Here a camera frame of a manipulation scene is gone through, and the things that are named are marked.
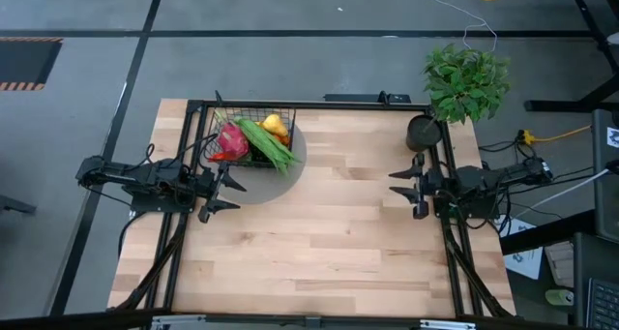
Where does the thick white cable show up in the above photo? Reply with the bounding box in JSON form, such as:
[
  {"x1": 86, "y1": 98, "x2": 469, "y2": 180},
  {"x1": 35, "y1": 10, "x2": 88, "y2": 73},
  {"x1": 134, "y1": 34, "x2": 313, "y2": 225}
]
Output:
[{"x1": 529, "y1": 167, "x2": 611, "y2": 210}]

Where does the black aluminium table frame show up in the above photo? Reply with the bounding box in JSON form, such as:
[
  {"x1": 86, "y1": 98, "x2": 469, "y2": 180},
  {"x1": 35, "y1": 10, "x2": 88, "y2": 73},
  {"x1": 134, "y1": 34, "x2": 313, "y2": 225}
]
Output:
[{"x1": 108, "y1": 99, "x2": 515, "y2": 319}]

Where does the pink dragon fruit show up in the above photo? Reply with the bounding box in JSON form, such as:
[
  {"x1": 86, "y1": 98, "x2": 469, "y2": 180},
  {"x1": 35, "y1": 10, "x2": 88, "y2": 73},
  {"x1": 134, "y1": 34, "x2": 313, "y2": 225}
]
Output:
[{"x1": 215, "y1": 120, "x2": 251, "y2": 162}]

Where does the silver metal bracket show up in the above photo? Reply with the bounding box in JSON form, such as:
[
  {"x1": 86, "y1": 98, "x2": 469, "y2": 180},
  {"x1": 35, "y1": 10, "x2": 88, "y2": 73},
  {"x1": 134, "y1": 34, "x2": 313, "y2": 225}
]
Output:
[
  {"x1": 150, "y1": 314, "x2": 195, "y2": 330},
  {"x1": 419, "y1": 318, "x2": 478, "y2": 330}
]

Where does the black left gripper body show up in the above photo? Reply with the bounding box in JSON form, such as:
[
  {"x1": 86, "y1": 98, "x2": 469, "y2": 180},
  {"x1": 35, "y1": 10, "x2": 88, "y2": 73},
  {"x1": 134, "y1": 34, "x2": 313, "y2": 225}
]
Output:
[{"x1": 196, "y1": 160, "x2": 229, "y2": 225}]

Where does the green leafy plant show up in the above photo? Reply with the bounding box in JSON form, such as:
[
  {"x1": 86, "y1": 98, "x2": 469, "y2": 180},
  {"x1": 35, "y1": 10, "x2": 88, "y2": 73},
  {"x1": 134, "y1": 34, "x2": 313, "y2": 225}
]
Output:
[{"x1": 423, "y1": 44, "x2": 512, "y2": 126}]

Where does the black hazard-striped floor mat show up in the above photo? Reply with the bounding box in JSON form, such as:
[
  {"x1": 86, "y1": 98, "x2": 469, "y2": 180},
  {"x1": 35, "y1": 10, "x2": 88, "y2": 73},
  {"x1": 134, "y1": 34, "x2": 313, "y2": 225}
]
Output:
[{"x1": 0, "y1": 37, "x2": 64, "y2": 93}]

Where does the green can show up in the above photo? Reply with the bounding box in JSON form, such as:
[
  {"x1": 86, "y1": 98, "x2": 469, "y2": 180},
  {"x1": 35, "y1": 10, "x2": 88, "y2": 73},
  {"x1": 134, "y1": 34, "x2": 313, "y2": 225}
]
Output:
[{"x1": 545, "y1": 288, "x2": 575, "y2": 307}]

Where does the dark computer case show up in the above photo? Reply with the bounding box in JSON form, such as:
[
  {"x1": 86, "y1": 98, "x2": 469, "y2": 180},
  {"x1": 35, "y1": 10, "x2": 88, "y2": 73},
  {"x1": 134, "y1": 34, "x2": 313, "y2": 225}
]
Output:
[{"x1": 592, "y1": 107, "x2": 619, "y2": 245}]

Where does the black desk leg frame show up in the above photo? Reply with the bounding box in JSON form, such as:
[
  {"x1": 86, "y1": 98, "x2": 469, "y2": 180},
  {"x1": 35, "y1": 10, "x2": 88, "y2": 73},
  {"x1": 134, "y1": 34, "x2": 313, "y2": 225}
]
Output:
[{"x1": 485, "y1": 0, "x2": 619, "y2": 113}]

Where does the green bean bundle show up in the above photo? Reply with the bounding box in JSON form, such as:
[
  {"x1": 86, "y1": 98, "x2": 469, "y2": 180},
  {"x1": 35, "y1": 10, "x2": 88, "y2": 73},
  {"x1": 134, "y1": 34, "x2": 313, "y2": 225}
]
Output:
[{"x1": 234, "y1": 117, "x2": 302, "y2": 177}]

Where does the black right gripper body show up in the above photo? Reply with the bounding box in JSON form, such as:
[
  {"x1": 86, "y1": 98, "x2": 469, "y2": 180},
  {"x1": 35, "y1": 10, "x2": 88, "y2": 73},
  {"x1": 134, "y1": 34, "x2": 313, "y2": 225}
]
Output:
[{"x1": 410, "y1": 152, "x2": 441, "y2": 221}]

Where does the black desk beam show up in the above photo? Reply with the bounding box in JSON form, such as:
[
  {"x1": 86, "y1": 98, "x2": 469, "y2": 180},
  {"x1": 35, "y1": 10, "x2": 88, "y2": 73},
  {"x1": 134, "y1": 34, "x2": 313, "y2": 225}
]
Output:
[{"x1": 499, "y1": 209, "x2": 597, "y2": 256}]

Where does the grey round plate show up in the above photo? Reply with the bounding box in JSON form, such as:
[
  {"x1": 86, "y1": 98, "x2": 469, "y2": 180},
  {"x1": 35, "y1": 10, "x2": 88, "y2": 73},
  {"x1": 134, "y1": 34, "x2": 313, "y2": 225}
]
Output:
[{"x1": 212, "y1": 121, "x2": 308, "y2": 206}]

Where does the thin white floor cable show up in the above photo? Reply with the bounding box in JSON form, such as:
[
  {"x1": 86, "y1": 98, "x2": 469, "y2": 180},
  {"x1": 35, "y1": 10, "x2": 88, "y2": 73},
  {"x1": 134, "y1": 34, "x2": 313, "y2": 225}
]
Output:
[{"x1": 395, "y1": 0, "x2": 499, "y2": 51}]

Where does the white printed paper sheet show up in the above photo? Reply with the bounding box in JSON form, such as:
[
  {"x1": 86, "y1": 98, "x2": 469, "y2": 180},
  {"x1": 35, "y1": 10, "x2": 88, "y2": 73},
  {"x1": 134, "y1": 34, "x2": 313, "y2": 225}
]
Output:
[{"x1": 497, "y1": 216, "x2": 545, "y2": 281}]

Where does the black keyboard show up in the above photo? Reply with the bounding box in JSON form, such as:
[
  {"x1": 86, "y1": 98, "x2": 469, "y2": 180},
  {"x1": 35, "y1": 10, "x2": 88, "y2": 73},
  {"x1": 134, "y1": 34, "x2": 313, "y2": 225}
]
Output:
[{"x1": 587, "y1": 277, "x2": 619, "y2": 330}]

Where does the yellow power plug cable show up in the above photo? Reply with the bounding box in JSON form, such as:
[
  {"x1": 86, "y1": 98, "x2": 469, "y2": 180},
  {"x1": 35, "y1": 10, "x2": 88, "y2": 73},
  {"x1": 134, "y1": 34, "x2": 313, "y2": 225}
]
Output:
[{"x1": 516, "y1": 124, "x2": 593, "y2": 148}]

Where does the black plant pot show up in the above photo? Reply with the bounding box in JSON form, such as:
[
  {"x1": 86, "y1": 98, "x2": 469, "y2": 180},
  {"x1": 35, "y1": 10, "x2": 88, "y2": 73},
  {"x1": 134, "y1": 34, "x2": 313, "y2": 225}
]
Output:
[{"x1": 405, "y1": 114, "x2": 444, "y2": 153}]

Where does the yellow pear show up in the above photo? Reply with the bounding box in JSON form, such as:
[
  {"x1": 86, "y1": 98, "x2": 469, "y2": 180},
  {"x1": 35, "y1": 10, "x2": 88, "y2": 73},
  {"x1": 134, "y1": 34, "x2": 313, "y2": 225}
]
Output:
[{"x1": 260, "y1": 113, "x2": 290, "y2": 139}]

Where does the black wire basket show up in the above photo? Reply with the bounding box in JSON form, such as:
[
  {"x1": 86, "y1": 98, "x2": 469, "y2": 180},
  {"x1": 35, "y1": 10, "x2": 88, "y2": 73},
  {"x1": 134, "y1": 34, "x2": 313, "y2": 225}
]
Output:
[{"x1": 202, "y1": 90, "x2": 297, "y2": 171}]

